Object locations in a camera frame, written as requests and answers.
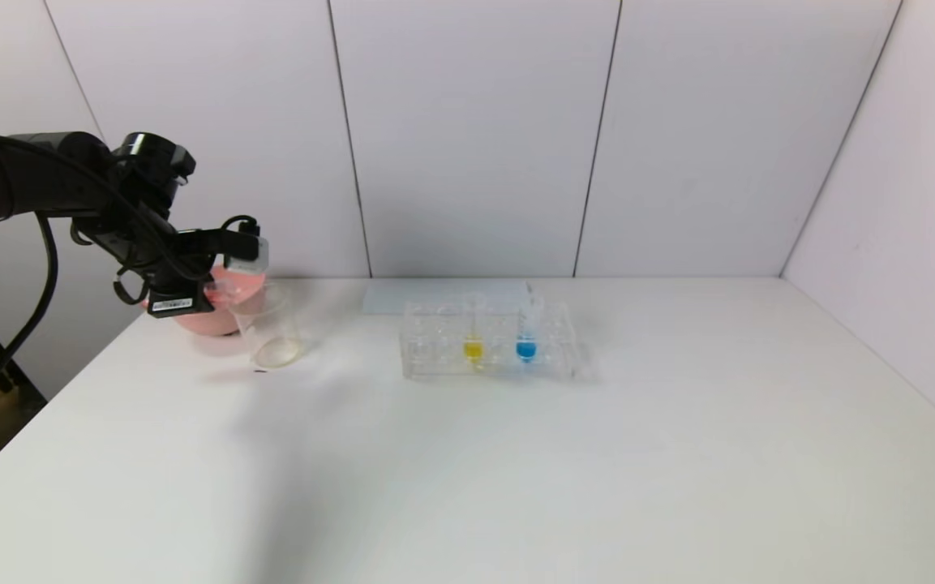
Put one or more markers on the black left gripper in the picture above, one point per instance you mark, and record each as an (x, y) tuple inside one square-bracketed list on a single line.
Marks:
[(175, 303)]

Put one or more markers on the test tube with red pigment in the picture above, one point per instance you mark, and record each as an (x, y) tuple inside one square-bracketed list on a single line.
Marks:
[(236, 288)]

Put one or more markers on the clear glass beaker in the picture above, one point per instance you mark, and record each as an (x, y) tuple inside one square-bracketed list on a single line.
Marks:
[(276, 349)]

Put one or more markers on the test tube with yellow pigment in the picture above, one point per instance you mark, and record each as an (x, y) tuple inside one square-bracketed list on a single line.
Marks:
[(473, 349)]

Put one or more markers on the clear acrylic test tube rack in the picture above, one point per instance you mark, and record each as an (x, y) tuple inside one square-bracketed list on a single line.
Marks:
[(499, 369)]

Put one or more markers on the test tube with blue pigment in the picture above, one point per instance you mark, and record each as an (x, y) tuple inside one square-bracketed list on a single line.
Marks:
[(525, 349)]

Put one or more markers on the pink plastic bowl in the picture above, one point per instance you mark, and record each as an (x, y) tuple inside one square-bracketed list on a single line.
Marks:
[(216, 323)]

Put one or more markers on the white paper sheet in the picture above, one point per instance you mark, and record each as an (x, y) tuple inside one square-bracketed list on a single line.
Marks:
[(386, 296)]

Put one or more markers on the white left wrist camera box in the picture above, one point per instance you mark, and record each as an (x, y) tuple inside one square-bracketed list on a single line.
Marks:
[(250, 258)]

